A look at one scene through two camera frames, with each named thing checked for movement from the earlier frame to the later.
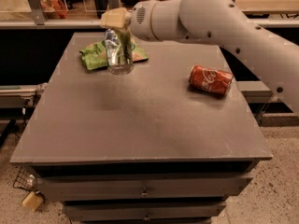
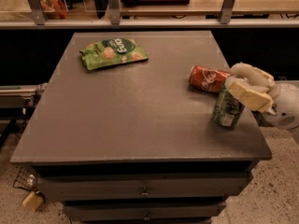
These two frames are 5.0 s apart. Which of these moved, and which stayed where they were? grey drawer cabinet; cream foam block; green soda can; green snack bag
Moved: green soda can
Stayed: grey drawer cabinet; cream foam block; green snack bag
